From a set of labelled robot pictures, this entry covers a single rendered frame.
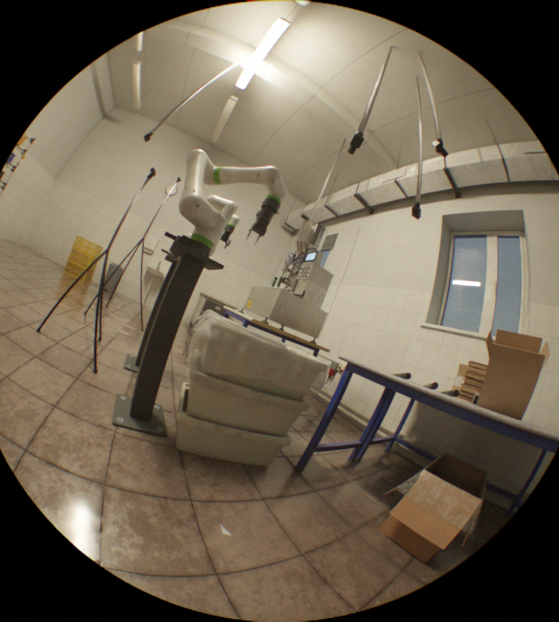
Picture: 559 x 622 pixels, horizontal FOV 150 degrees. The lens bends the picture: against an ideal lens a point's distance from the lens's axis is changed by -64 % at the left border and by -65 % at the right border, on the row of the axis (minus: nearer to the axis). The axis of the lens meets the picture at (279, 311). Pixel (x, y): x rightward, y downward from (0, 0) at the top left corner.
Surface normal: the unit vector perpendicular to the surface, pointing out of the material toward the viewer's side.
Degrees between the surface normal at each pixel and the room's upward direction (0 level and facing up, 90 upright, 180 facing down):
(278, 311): 90
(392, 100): 180
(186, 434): 96
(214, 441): 96
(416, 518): 68
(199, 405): 96
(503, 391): 125
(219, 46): 180
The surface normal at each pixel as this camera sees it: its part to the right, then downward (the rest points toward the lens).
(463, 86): -0.39, 0.92
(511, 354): -0.81, 0.46
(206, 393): 0.30, 0.16
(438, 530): -0.59, -0.70
